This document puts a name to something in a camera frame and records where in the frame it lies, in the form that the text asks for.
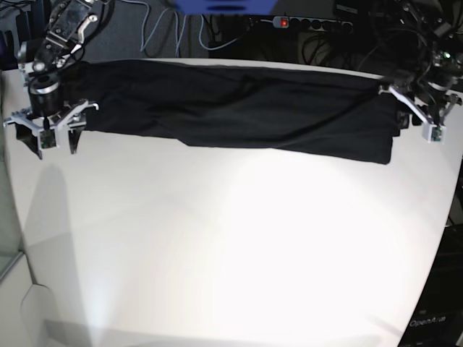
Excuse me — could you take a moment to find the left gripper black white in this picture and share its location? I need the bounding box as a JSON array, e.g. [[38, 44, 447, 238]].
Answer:
[[378, 77, 462, 137]]

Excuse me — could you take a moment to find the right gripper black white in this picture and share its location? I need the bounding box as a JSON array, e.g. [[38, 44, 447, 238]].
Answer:
[[3, 99, 98, 160]]

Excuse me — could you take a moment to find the dark navy long-sleeve T-shirt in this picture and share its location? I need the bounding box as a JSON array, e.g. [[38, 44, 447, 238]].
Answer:
[[61, 61, 400, 165]]

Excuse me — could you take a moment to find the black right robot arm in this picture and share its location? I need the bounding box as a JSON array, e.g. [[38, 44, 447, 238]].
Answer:
[[3, 1, 99, 159]]

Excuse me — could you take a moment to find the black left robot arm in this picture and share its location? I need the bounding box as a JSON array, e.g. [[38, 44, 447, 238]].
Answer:
[[368, 1, 462, 142]]

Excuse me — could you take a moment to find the blue plastic bin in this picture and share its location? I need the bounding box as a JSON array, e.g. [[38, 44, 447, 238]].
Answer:
[[174, 0, 277, 15]]

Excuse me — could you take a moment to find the black OpenArm labelled case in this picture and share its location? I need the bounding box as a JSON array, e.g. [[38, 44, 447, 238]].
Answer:
[[399, 224, 462, 346]]

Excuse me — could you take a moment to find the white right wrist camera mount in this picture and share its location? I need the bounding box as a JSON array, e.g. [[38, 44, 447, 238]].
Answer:
[[38, 129, 59, 150]]

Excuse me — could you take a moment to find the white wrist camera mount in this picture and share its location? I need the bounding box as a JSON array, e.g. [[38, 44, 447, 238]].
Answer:
[[422, 123, 446, 143], [38, 129, 59, 150]]

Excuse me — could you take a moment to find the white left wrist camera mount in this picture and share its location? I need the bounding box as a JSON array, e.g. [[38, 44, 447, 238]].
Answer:
[[422, 123, 446, 143]]

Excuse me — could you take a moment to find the black power strip red switch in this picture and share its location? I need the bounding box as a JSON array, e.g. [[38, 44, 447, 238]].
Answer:
[[270, 16, 354, 34]]

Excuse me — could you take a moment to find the light blue cable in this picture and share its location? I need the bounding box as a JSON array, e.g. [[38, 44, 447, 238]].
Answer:
[[140, 0, 189, 59]]

